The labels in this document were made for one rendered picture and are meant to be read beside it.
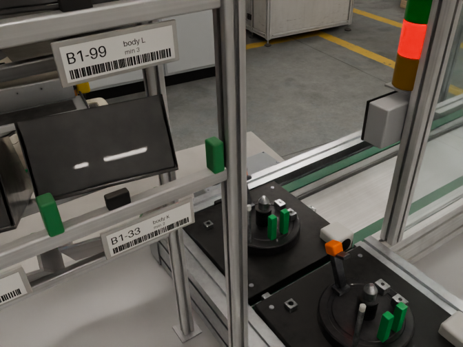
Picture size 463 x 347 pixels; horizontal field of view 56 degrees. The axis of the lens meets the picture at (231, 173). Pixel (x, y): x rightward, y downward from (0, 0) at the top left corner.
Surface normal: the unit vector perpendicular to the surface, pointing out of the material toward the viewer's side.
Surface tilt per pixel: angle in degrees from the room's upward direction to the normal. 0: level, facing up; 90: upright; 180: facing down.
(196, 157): 0
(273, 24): 90
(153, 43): 90
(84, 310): 0
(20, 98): 90
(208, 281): 0
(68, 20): 90
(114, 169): 65
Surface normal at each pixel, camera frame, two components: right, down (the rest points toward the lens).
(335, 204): -0.03, -0.83
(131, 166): 0.35, 0.11
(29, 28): 0.55, 0.46
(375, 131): -0.84, 0.33
